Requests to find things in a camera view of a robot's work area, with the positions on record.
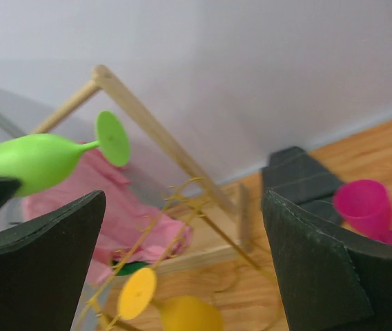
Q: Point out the orange wine glass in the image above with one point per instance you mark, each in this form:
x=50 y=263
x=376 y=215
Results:
x=180 y=313

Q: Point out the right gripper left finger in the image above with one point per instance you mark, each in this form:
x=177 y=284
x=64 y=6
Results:
x=44 y=263

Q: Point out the gold wire glass rack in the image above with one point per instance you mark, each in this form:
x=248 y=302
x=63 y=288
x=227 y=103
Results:
x=202 y=240

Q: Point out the pink wine glass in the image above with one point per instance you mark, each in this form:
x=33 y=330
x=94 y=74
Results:
x=366 y=206

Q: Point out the grey folded cloth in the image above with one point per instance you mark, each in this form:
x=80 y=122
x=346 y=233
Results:
x=298 y=177

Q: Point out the green wine glass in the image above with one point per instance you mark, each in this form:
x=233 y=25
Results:
x=41 y=161

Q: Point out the wooden clothes rack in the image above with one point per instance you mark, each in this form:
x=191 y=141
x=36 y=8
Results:
x=168 y=151

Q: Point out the pink garment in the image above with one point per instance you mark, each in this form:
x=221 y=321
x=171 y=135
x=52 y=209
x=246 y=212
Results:
x=125 y=216

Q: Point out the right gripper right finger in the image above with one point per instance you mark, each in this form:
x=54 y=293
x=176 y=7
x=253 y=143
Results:
x=329 y=277

